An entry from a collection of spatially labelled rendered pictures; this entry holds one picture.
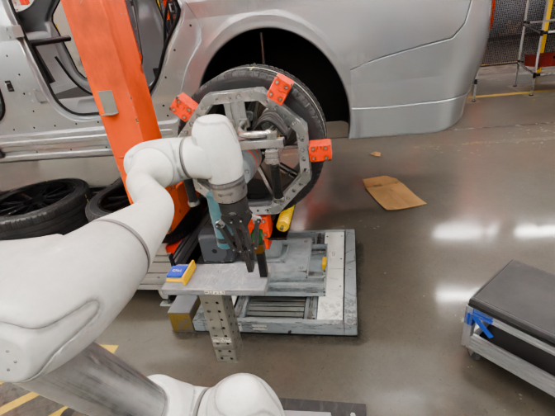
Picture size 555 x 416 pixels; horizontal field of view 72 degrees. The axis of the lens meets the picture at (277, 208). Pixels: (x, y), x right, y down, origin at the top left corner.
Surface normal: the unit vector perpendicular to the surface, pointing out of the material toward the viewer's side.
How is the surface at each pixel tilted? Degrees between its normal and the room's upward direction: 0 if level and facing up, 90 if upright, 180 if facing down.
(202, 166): 94
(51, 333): 77
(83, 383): 98
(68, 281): 48
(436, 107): 90
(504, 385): 0
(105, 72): 90
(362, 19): 90
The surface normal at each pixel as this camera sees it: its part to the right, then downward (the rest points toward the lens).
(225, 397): -0.02, -0.88
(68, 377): 0.75, 0.37
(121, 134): -0.16, 0.47
